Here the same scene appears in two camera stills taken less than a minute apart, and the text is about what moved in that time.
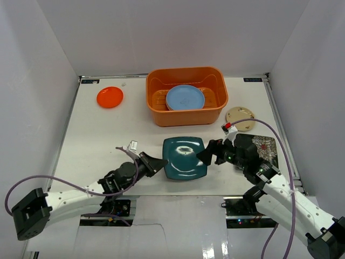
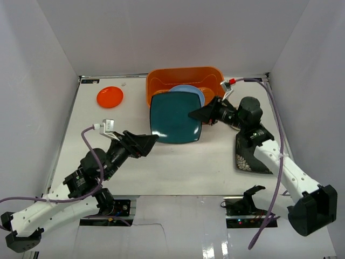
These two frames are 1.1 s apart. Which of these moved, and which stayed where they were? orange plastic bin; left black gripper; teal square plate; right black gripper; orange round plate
Moved: teal square plate; left black gripper; right black gripper
Stayed: orange round plate; orange plastic bin
